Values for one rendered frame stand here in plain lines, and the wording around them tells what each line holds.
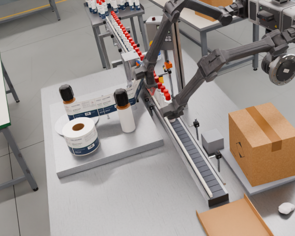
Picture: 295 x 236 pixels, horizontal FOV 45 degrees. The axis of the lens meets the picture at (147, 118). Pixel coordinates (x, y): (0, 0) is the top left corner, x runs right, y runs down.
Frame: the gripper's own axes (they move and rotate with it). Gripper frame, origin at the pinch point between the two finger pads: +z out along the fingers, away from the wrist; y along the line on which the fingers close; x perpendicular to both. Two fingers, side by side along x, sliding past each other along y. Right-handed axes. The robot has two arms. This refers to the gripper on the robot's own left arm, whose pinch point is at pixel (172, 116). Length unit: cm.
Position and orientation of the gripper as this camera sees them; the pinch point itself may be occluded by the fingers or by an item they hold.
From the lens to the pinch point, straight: 225.8
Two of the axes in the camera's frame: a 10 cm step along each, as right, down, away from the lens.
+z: -0.6, 3.2, 9.4
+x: 3.1, 9.1, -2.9
